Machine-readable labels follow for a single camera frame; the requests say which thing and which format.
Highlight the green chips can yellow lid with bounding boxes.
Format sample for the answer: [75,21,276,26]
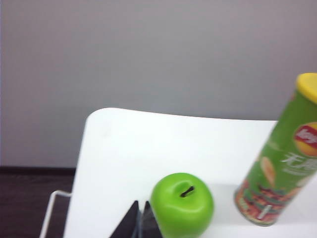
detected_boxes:
[233,72,317,227]

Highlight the green apple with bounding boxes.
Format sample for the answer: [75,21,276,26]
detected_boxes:
[150,173,214,238]

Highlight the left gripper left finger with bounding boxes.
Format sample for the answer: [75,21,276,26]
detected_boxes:
[110,200,140,238]

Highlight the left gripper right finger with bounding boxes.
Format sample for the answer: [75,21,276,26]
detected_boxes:
[142,200,163,238]

